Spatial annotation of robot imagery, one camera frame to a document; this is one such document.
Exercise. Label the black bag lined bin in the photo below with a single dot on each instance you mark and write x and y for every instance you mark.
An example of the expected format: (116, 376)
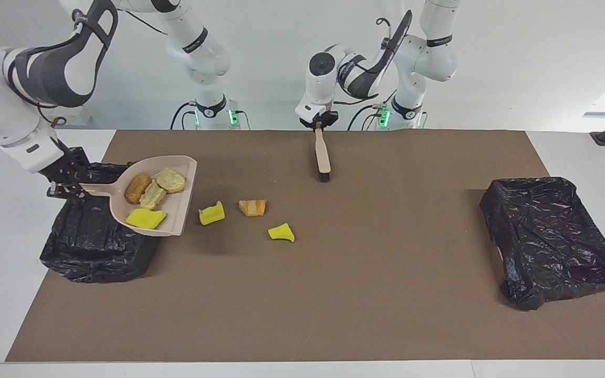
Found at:
(554, 247)
(92, 252)

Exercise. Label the beige plastic dustpan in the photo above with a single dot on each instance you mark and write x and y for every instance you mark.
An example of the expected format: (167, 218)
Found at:
(179, 210)

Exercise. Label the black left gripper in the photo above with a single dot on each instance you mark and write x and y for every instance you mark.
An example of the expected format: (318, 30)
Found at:
(326, 119)

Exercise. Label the brown bread roll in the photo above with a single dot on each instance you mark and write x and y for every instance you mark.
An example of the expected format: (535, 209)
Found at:
(137, 189)

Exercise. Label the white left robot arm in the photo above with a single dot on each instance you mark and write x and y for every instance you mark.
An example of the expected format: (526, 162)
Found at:
(318, 89)

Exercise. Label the white cardboard box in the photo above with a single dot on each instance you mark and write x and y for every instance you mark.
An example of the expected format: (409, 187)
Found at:
(79, 116)

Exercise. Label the beige brush black bristles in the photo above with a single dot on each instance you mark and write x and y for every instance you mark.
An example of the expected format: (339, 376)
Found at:
(323, 155)

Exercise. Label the yellow sponge piece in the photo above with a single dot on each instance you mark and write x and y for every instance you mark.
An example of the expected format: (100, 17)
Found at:
(211, 214)
(281, 232)
(145, 218)

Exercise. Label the orange striped croissant piece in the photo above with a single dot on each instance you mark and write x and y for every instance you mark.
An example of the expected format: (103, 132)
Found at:
(252, 208)

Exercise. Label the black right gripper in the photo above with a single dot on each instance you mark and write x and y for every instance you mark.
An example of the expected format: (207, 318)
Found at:
(63, 169)

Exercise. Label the brown table mat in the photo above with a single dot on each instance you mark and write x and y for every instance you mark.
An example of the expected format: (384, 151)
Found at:
(313, 315)

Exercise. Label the flaky pastry piece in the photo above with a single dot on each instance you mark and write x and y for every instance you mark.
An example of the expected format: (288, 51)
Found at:
(171, 180)
(153, 196)

